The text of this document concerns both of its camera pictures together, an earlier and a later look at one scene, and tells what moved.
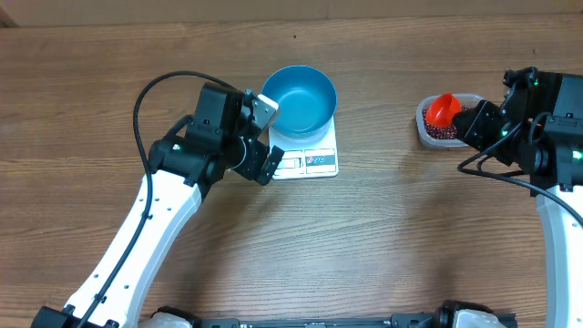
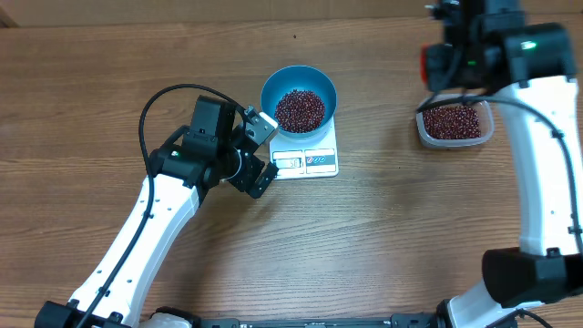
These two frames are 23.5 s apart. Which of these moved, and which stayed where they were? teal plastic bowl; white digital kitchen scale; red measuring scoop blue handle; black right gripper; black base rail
Moved: red measuring scoop blue handle; black right gripper
Stayed: white digital kitchen scale; teal plastic bowl; black base rail
